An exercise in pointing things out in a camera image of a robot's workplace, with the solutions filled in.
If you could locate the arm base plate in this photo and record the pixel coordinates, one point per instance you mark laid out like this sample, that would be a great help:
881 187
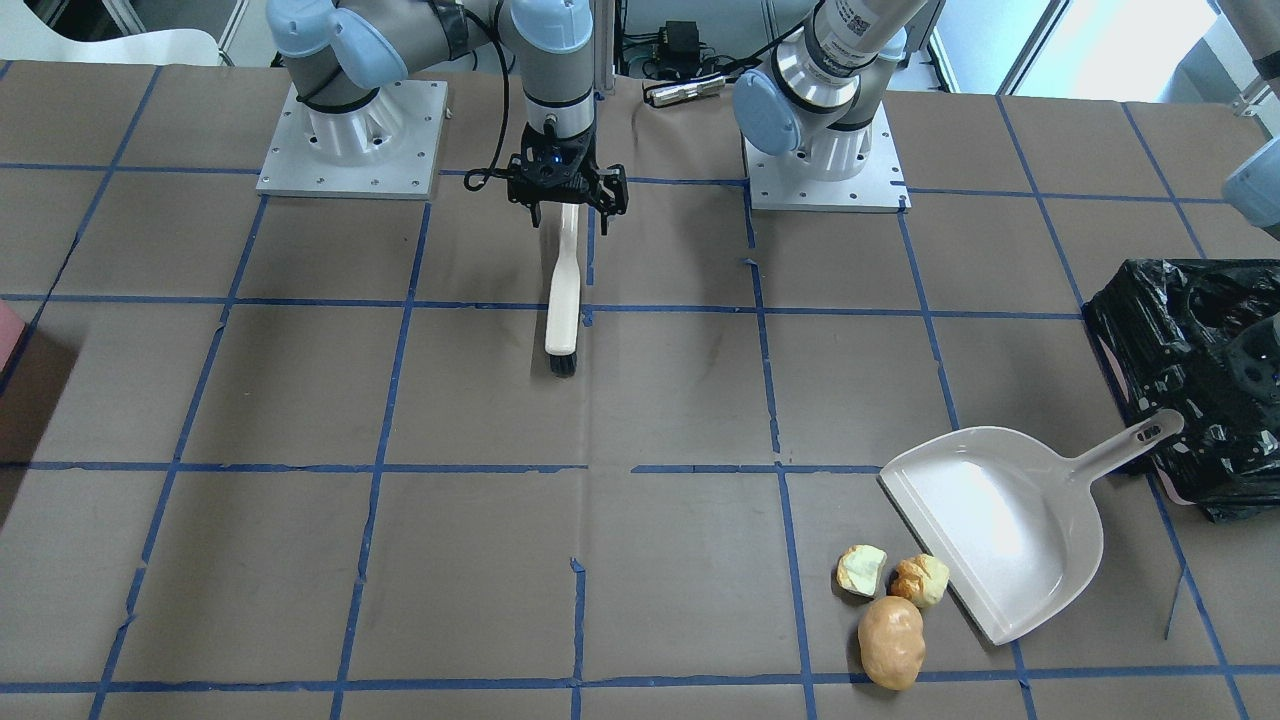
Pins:
846 172
388 149

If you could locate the beige hand brush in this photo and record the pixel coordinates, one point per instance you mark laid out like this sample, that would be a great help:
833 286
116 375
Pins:
564 300

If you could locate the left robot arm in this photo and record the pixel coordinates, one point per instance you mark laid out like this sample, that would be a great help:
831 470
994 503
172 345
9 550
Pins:
813 101

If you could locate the brown potato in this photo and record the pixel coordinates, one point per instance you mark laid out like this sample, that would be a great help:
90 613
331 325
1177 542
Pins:
891 643

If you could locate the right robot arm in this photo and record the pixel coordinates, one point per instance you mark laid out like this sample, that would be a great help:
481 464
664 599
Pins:
339 53

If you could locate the black bag lined bin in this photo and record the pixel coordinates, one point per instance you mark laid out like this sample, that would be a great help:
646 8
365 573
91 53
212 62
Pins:
1199 337

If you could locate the pink plastic bin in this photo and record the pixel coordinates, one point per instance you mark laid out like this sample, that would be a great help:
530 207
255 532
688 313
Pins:
13 329

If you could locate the apple core piece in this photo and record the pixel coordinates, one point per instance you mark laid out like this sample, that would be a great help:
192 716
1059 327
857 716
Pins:
859 570
922 580

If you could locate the beige plastic dustpan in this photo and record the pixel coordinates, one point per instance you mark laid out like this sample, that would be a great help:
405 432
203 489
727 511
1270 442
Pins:
1014 520

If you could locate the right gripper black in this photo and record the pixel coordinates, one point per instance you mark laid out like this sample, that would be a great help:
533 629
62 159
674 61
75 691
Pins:
612 187

